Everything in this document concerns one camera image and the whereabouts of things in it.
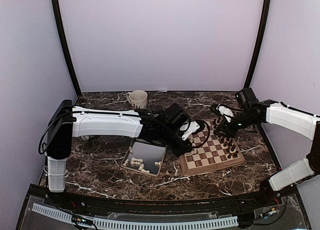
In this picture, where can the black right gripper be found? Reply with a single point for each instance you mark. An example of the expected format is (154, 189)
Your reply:
(225, 126)

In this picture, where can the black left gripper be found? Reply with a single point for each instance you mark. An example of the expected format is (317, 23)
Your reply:
(186, 148)

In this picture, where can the wooden chessboard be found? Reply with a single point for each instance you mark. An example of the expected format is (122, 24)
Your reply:
(212, 156)

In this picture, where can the silver metal tray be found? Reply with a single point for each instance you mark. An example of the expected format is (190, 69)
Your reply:
(145, 157)

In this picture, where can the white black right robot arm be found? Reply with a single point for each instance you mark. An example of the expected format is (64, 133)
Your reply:
(293, 133)

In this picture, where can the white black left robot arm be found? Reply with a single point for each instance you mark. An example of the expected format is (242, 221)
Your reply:
(170, 128)

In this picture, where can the dark chess pieces row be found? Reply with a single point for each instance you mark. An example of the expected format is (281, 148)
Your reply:
(227, 142)

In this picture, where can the white pieces pile in tray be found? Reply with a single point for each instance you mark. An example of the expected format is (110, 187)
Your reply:
(141, 163)

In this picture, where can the white floral ceramic mug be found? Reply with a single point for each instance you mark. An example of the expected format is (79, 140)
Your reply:
(138, 99)

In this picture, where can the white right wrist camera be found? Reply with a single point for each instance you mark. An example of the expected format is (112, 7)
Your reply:
(222, 110)

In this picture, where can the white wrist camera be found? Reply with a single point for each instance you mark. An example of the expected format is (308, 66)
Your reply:
(222, 110)
(188, 129)

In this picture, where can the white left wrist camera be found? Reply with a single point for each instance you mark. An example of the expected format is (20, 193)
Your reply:
(188, 129)

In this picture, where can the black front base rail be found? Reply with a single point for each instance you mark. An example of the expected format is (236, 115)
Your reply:
(94, 202)

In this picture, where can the white slotted cable duct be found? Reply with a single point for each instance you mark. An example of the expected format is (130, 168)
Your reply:
(132, 222)

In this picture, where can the right black frame post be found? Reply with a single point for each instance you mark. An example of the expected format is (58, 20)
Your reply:
(258, 42)

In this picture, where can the black frame post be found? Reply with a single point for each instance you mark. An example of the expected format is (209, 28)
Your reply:
(258, 42)
(65, 47)

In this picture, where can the left black frame post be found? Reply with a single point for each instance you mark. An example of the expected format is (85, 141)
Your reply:
(65, 47)

